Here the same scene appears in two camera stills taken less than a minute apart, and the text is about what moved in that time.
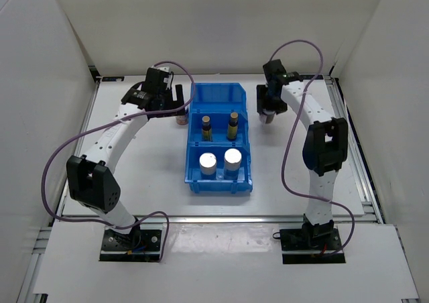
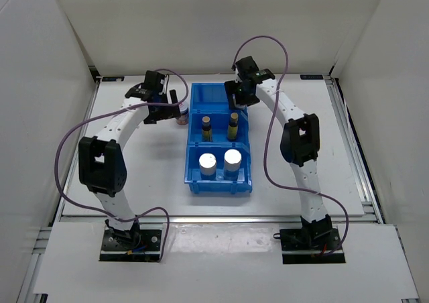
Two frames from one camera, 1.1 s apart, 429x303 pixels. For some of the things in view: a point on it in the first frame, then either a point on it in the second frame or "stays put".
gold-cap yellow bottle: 232,127 stays put
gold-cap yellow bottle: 206,130 stays put
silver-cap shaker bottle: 208,165 stays put
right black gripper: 261,103 → 230,88
